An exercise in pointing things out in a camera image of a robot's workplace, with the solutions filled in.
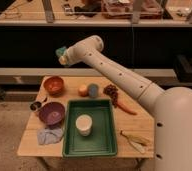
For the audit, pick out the teal green sponge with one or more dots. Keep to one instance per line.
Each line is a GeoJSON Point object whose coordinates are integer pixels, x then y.
{"type": "Point", "coordinates": [60, 51]}

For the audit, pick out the small metal measuring cup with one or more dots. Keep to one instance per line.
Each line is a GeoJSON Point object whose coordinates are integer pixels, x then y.
{"type": "Point", "coordinates": [37, 105]}

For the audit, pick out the blue grey round can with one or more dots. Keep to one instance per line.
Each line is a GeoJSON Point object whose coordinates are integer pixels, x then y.
{"type": "Point", "coordinates": [93, 90]}

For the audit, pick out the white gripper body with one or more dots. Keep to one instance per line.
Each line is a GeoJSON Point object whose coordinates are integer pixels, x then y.
{"type": "Point", "coordinates": [66, 60]}

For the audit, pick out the white cup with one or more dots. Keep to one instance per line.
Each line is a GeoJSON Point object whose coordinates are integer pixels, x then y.
{"type": "Point", "coordinates": [84, 124]}

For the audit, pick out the purple bowl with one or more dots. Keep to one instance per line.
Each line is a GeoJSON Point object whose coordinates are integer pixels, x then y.
{"type": "Point", "coordinates": [52, 113]}

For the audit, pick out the grey blue cloth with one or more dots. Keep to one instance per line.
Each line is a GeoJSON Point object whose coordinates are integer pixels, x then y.
{"type": "Point", "coordinates": [49, 136]}

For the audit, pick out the red yellow apple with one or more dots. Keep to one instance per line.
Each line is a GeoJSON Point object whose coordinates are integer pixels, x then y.
{"type": "Point", "coordinates": [83, 90]}

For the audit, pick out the orange carrot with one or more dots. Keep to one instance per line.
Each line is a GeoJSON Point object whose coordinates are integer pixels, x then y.
{"type": "Point", "coordinates": [126, 109]}

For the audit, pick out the red bowl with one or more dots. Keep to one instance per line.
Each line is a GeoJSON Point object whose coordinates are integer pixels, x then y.
{"type": "Point", "coordinates": [54, 85]}

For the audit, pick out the green plastic tray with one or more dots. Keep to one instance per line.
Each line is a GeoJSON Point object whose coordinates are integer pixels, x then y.
{"type": "Point", "coordinates": [101, 140]}

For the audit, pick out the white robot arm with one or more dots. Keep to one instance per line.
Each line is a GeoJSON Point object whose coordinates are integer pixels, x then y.
{"type": "Point", "coordinates": [172, 108]}

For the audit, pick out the wooden table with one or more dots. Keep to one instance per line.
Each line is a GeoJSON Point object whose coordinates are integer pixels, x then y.
{"type": "Point", "coordinates": [141, 124]}

